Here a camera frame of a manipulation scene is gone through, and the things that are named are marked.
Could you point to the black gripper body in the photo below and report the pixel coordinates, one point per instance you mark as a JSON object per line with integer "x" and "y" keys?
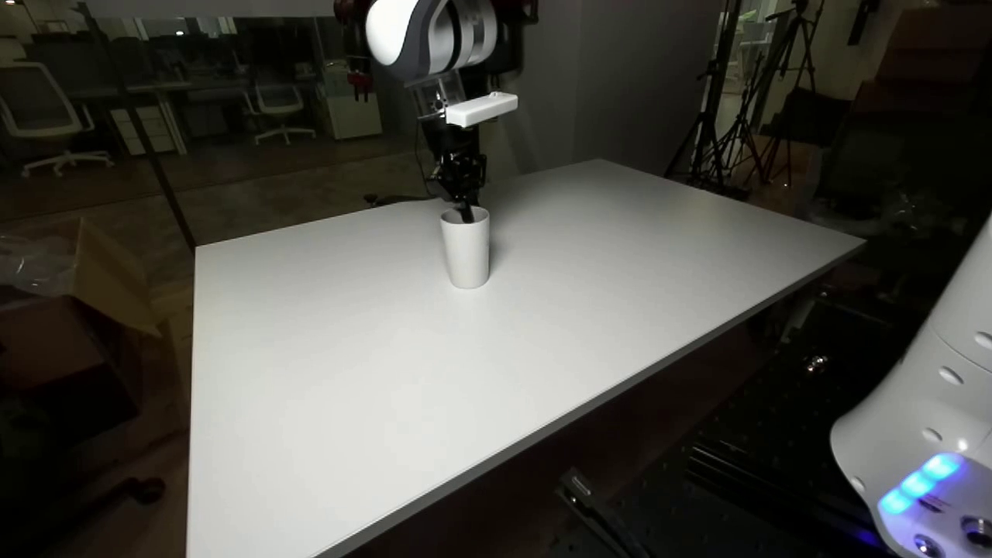
{"x": 456, "y": 158}

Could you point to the white office chair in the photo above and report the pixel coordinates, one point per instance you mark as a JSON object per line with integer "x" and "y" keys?
{"x": 279, "y": 114}
{"x": 49, "y": 118}

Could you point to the white mug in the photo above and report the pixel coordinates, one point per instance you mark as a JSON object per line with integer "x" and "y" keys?
{"x": 466, "y": 253}

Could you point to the white cabinet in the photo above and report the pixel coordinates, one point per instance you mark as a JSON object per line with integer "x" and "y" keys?
{"x": 348, "y": 102}

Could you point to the black tripod stand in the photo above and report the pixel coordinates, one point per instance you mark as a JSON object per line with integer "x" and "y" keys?
{"x": 724, "y": 104}

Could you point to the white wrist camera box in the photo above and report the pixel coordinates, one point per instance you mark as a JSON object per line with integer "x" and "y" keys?
{"x": 482, "y": 106}

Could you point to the white device with blue lights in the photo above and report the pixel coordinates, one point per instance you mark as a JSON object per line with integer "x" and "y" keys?
{"x": 931, "y": 413}

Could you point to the brown cardboard box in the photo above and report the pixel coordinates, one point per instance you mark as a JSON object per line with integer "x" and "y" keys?
{"x": 73, "y": 320}

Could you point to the thin black pole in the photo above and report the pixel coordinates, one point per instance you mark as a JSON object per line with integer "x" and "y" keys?
{"x": 143, "y": 144}

